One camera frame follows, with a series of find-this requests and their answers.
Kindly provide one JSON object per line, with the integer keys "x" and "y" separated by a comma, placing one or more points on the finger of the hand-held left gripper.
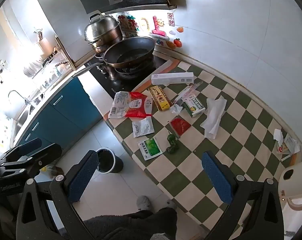
{"x": 28, "y": 145}
{"x": 47, "y": 152}

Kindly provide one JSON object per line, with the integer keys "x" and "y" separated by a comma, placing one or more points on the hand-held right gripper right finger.
{"x": 216, "y": 177}

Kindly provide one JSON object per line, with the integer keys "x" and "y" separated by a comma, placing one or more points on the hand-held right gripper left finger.
{"x": 83, "y": 177}

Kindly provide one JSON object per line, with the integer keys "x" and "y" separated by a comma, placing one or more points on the black and white trash bin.
{"x": 108, "y": 161}

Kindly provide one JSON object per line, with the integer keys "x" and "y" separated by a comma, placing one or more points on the red sauce sachet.
{"x": 180, "y": 126}

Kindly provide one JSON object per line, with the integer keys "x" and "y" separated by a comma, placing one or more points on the yellow plastic item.
{"x": 44, "y": 169}

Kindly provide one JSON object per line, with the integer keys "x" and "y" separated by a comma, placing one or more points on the steel sink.
{"x": 25, "y": 120}

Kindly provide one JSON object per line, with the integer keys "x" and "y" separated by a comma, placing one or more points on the blue kitchen cabinet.
{"x": 65, "y": 110}

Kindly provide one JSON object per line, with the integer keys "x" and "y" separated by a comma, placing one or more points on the green checkered table mat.
{"x": 241, "y": 135}

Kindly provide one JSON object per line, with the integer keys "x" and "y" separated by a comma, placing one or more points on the steel faucet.
{"x": 15, "y": 93}

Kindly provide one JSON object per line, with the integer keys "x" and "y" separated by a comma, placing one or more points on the dark green crumpled wrapper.
{"x": 171, "y": 142}

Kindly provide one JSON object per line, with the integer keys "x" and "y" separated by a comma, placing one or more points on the white paper towel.
{"x": 214, "y": 120}

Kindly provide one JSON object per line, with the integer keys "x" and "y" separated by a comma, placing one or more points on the grey fluffy slipper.
{"x": 144, "y": 203}

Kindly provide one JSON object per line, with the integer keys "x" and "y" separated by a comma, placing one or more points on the person's dark trouser leg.
{"x": 130, "y": 225}

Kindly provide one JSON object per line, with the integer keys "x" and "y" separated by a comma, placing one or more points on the green and white sachet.
{"x": 151, "y": 148}

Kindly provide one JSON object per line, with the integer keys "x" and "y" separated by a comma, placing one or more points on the green and white medicine box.
{"x": 194, "y": 107}

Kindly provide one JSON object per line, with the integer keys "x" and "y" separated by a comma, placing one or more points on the crumpled white paper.
{"x": 278, "y": 135}

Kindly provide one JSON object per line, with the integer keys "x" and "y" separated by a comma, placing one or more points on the small white sachet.
{"x": 142, "y": 127}

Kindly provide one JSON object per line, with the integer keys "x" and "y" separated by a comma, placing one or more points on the small crumpled white tissue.
{"x": 176, "y": 108}

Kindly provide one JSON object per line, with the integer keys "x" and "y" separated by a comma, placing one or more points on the white kitchen appliance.
{"x": 298, "y": 180}

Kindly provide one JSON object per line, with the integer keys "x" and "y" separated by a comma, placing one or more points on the dish rack with bowls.
{"x": 50, "y": 65}

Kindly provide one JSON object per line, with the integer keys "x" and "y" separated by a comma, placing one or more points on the red and white sugar bag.
{"x": 135, "y": 107}

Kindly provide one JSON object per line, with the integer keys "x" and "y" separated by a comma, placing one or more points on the clear plastic wrapper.
{"x": 188, "y": 91}

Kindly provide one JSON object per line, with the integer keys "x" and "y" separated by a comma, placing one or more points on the black gas stove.
{"x": 108, "y": 85}

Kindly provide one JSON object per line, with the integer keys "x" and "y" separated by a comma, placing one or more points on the yellow flat box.
{"x": 159, "y": 97}

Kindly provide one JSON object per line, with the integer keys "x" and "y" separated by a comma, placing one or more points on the utensil holder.
{"x": 42, "y": 43}

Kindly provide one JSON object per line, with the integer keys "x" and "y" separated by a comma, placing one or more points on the long white cardboard box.
{"x": 171, "y": 78}

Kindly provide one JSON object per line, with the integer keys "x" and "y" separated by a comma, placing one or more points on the black wok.
{"x": 130, "y": 52}

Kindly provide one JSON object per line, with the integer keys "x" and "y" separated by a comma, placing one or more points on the steel steamer pot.
{"x": 103, "y": 30}

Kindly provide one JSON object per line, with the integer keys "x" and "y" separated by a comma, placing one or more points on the colourful letter wall sticker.
{"x": 127, "y": 25}

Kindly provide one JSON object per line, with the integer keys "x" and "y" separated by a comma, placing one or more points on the small orange wall sticker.
{"x": 180, "y": 29}

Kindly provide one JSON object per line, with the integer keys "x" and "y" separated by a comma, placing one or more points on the pink wall sticker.
{"x": 159, "y": 28}

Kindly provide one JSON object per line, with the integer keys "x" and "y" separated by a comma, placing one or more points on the oval frame wall sticker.
{"x": 143, "y": 24}

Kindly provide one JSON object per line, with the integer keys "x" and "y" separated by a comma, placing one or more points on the red seal wall sticker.
{"x": 171, "y": 19}

